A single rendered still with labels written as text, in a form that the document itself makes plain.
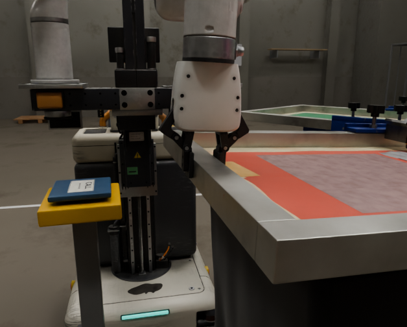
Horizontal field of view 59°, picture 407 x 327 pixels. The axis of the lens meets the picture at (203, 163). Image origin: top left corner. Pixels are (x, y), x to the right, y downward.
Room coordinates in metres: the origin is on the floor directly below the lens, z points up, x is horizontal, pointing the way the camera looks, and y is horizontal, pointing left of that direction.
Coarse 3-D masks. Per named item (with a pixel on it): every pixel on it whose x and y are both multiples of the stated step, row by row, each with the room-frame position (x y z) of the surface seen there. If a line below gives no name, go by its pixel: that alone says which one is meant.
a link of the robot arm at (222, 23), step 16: (192, 0) 0.51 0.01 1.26; (208, 0) 0.50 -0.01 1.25; (224, 0) 0.51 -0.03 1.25; (240, 0) 0.59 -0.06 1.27; (192, 16) 0.51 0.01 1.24; (208, 16) 0.50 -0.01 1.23; (224, 16) 0.51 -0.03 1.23; (192, 32) 0.51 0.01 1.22; (208, 32) 0.50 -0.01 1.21; (224, 32) 0.51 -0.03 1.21
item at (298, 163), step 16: (240, 160) 0.68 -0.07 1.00; (256, 160) 0.69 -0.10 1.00; (272, 160) 0.69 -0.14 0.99; (288, 160) 0.70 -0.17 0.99; (304, 160) 0.71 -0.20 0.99; (320, 160) 0.71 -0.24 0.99; (336, 160) 0.72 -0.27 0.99; (352, 160) 0.73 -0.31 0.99; (368, 160) 0.73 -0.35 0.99; (384, 160) 0.74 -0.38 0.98; (400, 160) 0.75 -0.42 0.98; (256, 176) 0.57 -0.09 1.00; (272, 176) 0.57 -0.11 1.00
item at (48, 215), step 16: (48, 192) 0.62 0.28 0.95; (112, 192) 0.62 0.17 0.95; (48, 208) 0.54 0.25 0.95; (64, 208) 0.54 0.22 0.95; (80, 208) 0.54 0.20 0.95; (96, 208) 0.55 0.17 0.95; (112, 208) 0.56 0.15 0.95; (48, 224) 0.53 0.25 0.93; (80, 224) 0.59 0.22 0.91; (96, 224) 0.60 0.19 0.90; (80, 240) 0.58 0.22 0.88; (96, 240) 0.59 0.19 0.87; (80, 256) 0.58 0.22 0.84; (96, 256) 0.59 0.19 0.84; (80, 272) 0.58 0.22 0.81; (96, 272) 0.59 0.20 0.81; (80, 288) 0.58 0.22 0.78; (96, 288) 0.59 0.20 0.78; (80, 304) 0.58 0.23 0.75; (96, 304) 0.59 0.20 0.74; (96, 320) 0.59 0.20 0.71
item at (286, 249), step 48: (192, 144) 0.64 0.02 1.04; (240, 144) 0.82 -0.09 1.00; (288, 144) 0.85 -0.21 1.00; (336, 144) 0.89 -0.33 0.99; (384, 144) 0.92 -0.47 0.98; (240, 192) 0.37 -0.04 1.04; (240, 240) 0.32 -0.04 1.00; (288, 240) 0.25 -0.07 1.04; (336, 240) 0.26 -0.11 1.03; (384, 240) 0.28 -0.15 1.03
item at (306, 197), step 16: (288, 176) 0.57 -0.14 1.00; (304, 176) 0.58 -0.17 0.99; (320, 176) 0.58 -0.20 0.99; (336, 176) 0.59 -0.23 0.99; (352, 176) 0.59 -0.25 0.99; (368, 176) 0.60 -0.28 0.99; (384, 176) 0.60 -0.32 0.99; (400, 176) 0.61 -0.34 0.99; (272, 192) 0.48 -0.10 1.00; (288, 192) 0.49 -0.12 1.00; (304, 192) 0.49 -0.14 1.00; (320, 192) 0.49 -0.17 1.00; (336, 192) 0.50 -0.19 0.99; (352, 192) 0.50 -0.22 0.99; (368, 192) 0.50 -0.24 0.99; (384, 192) 0.51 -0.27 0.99; (400, 192) 0.51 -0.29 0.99; (288, 208) 0.42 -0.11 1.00; (304, 208) 0.42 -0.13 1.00; (320, 208) 0.42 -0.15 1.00; (336, 208) 0.43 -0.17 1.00; (352, 208) 0.43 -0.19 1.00; (368, 208) 0.43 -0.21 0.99; (384, 208) 0.43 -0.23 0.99; (400, 208) 0.44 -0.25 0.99
